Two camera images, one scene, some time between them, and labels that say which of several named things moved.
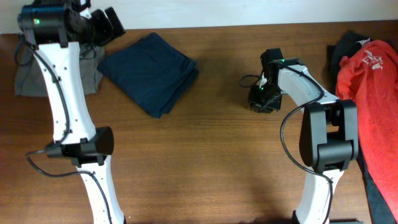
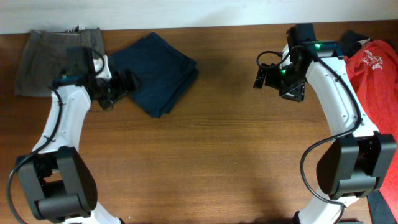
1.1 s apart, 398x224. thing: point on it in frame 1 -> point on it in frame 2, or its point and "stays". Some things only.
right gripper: [255, 102] -> [295, 93]
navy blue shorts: [155, 73] stays
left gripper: [107, 27] -> [122, 88]
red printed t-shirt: [369, 74] stays
